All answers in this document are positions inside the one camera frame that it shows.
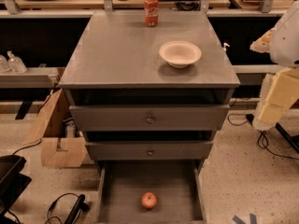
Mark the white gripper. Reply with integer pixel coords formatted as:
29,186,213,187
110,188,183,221
249,30,299,131

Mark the red apple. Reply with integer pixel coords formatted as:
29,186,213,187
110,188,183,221
141,192,157,210

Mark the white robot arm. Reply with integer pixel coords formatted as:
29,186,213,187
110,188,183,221
250,1,299,131

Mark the grey open bottom drawer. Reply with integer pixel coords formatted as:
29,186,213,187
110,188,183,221
95,160,206,224

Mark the grey drawer cabinet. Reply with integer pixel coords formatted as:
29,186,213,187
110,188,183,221
58,9,241,224

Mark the grey middle drawer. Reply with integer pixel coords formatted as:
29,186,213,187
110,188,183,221
86,141,213,161

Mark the grey top drawer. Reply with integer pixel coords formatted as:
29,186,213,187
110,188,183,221
69,105,229,132

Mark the black metal stand leg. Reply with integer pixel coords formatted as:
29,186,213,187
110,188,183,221
275,123,299,154

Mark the small white pump bottle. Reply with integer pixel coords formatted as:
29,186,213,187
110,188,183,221
223,42,230,51

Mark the white bowl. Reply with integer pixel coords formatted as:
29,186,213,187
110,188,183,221
159,41,202,68

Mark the red cola can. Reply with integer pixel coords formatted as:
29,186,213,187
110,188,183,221
144,0,158,27

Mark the brown cardboard box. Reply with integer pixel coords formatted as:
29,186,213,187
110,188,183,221
22,89,87,168

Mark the clear sanitizer bottle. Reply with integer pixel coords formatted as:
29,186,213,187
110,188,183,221
7,50,27,74

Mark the clear plastic bottle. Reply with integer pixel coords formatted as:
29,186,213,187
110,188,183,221
0,55,10,73

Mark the black chair base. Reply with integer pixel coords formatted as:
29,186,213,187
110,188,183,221
0,155,32,224

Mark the black floor cable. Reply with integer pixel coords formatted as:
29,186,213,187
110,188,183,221
226,112,299,161

